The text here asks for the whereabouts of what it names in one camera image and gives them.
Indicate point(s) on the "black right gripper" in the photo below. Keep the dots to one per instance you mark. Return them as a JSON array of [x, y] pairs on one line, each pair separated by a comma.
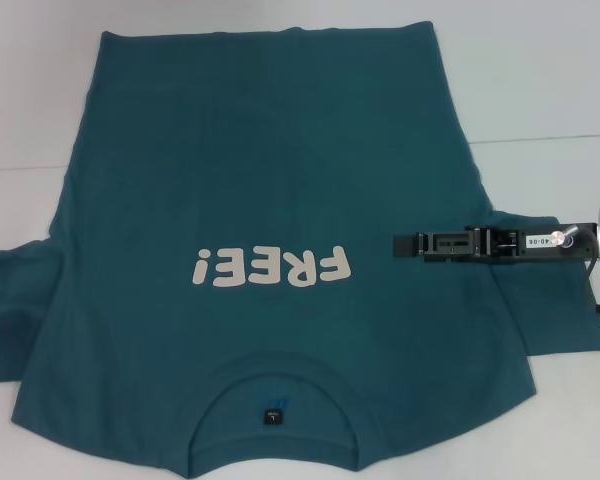
[[535, 250]]

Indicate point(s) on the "teal t-shirt with FREE print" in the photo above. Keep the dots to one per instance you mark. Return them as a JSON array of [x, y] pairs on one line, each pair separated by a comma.
[[260, 175]]

